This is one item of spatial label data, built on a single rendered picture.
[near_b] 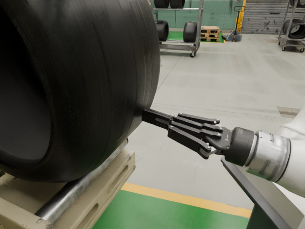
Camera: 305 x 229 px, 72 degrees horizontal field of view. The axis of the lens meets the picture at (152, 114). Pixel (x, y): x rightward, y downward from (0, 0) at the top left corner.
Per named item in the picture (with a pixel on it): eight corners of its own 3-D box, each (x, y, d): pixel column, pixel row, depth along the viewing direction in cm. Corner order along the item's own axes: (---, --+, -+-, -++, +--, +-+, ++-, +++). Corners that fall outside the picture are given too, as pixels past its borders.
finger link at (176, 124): (217, 147, 45) (216, 151, 44) (167, 131, 48) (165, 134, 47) (222, 133, 43) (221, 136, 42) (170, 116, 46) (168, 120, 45)
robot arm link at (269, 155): (293, 156, 35) (255, 143, 37) (270, 192, 40) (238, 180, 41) (287, 129, 42) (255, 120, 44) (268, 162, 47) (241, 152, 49)
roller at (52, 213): (37, 237, 44) (46, 235, 42) (23, 221, 44) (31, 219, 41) (123, 146, 73) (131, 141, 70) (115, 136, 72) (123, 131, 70)
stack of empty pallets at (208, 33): (219, 42, 790) (221, 29, 770) (195, 41, 812) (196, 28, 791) (219, 37, 898) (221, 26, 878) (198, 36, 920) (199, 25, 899)
